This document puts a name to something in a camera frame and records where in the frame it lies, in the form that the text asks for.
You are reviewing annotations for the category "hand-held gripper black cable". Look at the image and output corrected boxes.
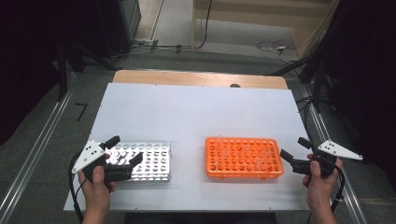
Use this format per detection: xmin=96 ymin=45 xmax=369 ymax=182
xmin=67 ymin=151 xmax=85 ymax=224
xmin=329 ymin=164 xmax=347 ymax=215

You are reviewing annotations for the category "person's left hand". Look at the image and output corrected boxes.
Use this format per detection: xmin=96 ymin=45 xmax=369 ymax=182
xmin=78 ymin=164 xmax=117 ymax=216

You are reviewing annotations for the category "silver metal test tube rack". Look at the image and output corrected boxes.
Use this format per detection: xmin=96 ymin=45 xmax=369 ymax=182
xmin=104 ymin=141 xmax=172 ymax=183

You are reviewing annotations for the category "wooden table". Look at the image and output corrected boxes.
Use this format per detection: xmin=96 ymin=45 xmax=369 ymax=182
xmin=111 ymin=69 xmax=289 ymax=91

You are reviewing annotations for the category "dark curtain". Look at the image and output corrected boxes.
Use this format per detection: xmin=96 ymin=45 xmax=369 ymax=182
xmin=0 ymin=0 xmax=101 ymax=146
xmin=317 ymin=0 xmax=396 ymax=171

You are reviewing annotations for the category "white board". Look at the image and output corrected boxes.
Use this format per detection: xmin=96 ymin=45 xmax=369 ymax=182
xmin=64 ymin=82 xmax=335 ymax=213

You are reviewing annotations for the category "white floor cable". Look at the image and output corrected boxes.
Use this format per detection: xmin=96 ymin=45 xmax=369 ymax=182
xmin=255 ymin=39 xmax=302 ymax=64

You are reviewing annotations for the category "dark cabinet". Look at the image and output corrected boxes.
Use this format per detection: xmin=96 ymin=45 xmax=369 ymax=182
xmin=95 ymin=0 xmax=142 ymax=59

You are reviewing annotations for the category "left hand-held gripper black cable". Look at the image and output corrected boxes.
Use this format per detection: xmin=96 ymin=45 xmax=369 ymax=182
xmin=67 ymin=151 xmax=85 ymax=224

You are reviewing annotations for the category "right hand-held gripper black cable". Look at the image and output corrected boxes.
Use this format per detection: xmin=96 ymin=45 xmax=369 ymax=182
xmin=329 ymin=164 xmax=347 ymax=215

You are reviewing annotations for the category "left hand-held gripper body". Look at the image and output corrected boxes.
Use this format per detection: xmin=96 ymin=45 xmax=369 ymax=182
xmin=71 ymin=139 xmax=134 ymax=185

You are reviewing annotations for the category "black floor cable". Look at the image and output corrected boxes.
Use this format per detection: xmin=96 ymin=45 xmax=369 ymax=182
xmin=134 ymin=0 xmax=214 ymax=52

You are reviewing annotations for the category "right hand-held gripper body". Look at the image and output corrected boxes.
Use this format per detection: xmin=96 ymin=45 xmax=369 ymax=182
xmin=291 ymin=139 xmax=364 ymax=179

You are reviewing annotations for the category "light wooden shelf unit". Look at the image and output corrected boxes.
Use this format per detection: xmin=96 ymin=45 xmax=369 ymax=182
xmin=191 ymin=0 xmax=341 ymax=60

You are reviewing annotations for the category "person's right hand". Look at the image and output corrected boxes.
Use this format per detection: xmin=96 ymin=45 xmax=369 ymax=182
xmin=302 ymin=153 xmax=344 ymax=213

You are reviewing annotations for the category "orange plastic test tube rack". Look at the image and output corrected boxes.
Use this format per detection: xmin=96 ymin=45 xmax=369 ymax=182
xmin=205 ymin=136 xmax=285 ymax=180

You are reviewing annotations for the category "metal floor rail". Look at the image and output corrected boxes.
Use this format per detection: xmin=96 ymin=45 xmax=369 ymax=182
xmin=0 ymin=72 xmax=78 ymax=218
xmin=298 ymin=85 xmax=369 ymax=224

